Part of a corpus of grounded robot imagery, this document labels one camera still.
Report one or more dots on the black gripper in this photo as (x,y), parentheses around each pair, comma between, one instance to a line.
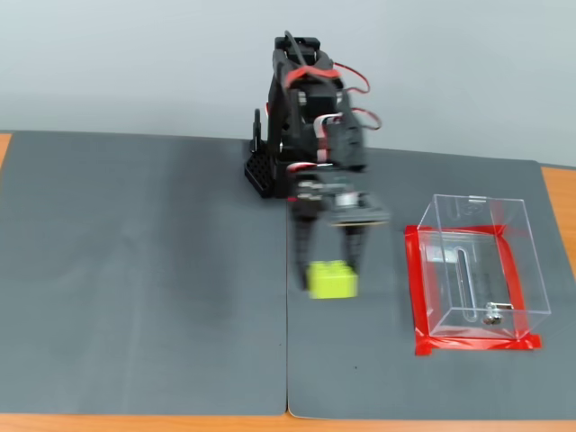
(304,234)

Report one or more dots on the green lego block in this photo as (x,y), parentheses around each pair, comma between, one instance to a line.
(333,283)

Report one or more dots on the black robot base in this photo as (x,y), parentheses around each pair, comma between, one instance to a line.
(261,175)

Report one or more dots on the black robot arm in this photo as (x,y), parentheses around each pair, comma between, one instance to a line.
(283,112)

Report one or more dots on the transparent acrylic box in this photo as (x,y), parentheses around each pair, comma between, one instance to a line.
(477,216)

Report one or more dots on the red tape strip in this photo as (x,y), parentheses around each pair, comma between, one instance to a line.
(416,288)
(450,229)
(477,345)
(513,270)

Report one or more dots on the black table clamp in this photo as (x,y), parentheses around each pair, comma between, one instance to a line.
(258,130)

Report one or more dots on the red tape band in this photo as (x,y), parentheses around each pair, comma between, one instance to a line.
(310,72)

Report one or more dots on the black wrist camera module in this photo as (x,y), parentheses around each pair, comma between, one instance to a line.
(360,211)

